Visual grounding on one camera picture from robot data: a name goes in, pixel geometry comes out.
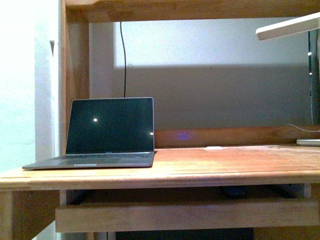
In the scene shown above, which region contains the grey open laptop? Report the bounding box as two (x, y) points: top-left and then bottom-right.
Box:
(23, 97), (155, 171)

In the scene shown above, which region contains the black hanging cable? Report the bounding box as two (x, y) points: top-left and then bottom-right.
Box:
(119, 21), (128, 99)

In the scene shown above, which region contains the white desk lamp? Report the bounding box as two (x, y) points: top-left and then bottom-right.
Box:
(255, 12), (320, 147)

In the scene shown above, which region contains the wooden keyboard tray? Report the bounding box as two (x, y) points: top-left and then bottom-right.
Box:
(55, 198), (320, 233)

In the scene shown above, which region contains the wooden desk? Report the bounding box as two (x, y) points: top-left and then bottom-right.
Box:
(0, 0), (320, 240)

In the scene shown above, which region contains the white lamp cable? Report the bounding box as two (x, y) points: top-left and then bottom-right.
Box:
(286, 123), (320, 132)

